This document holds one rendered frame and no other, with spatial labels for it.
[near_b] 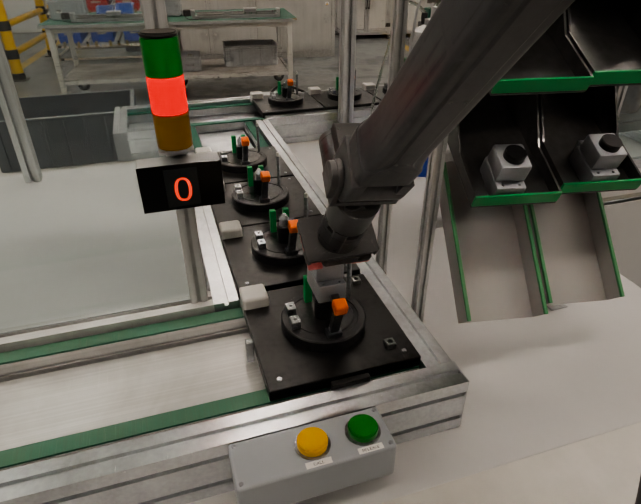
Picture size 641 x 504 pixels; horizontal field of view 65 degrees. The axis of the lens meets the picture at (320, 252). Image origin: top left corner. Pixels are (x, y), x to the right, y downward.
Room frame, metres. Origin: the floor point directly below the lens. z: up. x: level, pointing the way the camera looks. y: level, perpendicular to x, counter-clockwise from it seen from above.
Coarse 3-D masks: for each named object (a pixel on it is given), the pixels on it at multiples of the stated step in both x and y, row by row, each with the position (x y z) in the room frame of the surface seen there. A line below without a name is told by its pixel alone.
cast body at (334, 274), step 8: (312, 272) 0.64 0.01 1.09; (320, 272) 0.62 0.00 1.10; (328, 272) 0.62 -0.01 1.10; (336, 272) 0.63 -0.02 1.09; (312, 280) 0.64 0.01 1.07; (320, 280) 0.62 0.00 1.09; (328, 280) 0.63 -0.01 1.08; (336, 280) 0.63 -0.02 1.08; (344, 280) 0.63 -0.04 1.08; (312, 288) 0.64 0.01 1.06; (320, 288) 0.61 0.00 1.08; (328, 288) 0.61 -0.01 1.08; (336, 288) 0.61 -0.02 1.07; (344, 288) 0.62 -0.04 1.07; (320, 296) 0.61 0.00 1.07; (328, 296) 0.61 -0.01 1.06; (344, 296) 0.62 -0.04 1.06
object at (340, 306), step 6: (336, 294) 0.61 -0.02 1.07; (336, 300) 0.59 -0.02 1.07; (342, 300) 0.59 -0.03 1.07; (336, 306) 0.58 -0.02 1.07; (342, 306) 0.58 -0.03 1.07; (336, 312) 0.57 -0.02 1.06; (342, 312) 0.58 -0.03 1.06; (336, 318) 0.59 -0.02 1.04; (342, 318) 0.59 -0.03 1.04; (330, 324) 0.60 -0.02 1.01; (336, 324) 0.60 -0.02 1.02; (330, 330) 0.60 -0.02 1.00; (336, 330) 0.60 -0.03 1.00
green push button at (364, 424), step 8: (360, 416) 0.46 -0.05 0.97; (368, 416) 0.46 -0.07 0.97; (352, 424) 0.45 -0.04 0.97; (360, 424) 0.45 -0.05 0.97; (368, 424) 0.45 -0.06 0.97; (376, 424) 0.45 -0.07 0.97; (352, 432) 0.44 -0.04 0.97; (360, 432) 0.44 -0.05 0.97; (368, 432) 0.44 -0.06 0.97; (376, 432) 0.44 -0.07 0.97; (360, 440) 0.43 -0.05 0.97; (368, 440) 0.43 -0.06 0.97
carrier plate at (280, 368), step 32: (288, 288) 0.76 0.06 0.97; (352, 288) 0.76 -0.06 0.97; (256, 320) 0.67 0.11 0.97; (384, 320) 0.67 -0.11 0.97; (256, 352) 0.59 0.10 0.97; (288, 352) 0.59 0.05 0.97; (352, 352) 0.59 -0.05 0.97; (384, 352) 0.59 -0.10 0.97; (416, 352) 0.59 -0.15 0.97; (288, 384) 0.52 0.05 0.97; (320, 384) 0.53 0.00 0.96
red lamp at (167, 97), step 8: (152, 80) 0.69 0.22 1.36; (160, 80) 0.69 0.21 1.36; (168, 80) 0.69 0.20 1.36; (176, 80) 0.70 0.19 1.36; (152, 88) 0.69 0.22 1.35; (160, 88) 0.69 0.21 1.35; (168, 88) 0.69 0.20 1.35; (176, 88) 0.70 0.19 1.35; (184, 88) 0.71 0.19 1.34; (152, 96) 0.69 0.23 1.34; (160, 96) 0.69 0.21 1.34; (168, 96) 0.69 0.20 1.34; (176, 96) 0.70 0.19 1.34; (184, 96) 0.71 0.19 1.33; (152, 104) 0.70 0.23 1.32; (160, 104) 0.69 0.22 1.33; (168, 104) 0.69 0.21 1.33; (176, 104) 0.69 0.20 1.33; (184, 104) 0.71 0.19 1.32; (152, 112) 0.70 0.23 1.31; (160, 112) 0.69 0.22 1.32; (168, 112) 0.69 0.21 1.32; (176, 112) 0.69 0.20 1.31; (184, 112) 0.70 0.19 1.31
